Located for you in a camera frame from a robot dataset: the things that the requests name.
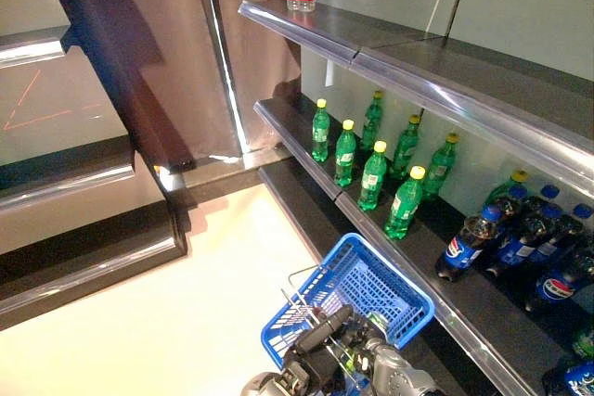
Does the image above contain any chrome trim strip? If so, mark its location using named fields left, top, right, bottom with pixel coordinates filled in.
left=187, top=0, right=254, bottom=160

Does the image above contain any black shelf board with water bottles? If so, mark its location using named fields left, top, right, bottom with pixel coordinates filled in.
left=239, top=0, right=594, bottom=156

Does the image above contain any blue plastic shopping basket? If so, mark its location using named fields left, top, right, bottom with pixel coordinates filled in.
left=260, top=232, right=436, bottom=396

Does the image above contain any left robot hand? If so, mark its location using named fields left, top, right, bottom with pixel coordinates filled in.
left=282, top=304, right=355, bottom=393

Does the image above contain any dark display shelf unit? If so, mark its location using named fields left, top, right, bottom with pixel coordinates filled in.
left=0, top=0, right=196, bottom=332

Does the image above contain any grey metal store shelf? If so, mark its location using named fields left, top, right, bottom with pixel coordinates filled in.
left=253, top=92, right=594, bottom=396

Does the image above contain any black base shelf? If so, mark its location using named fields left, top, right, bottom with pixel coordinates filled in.
left=257, top=166, right=488, bottom=396

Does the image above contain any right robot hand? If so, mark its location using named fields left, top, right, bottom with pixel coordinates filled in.
left=337, top=317, right=387, bottom=370

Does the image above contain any green soda can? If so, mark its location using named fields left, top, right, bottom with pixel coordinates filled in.
left=573, top=328, right=594, bottom=360

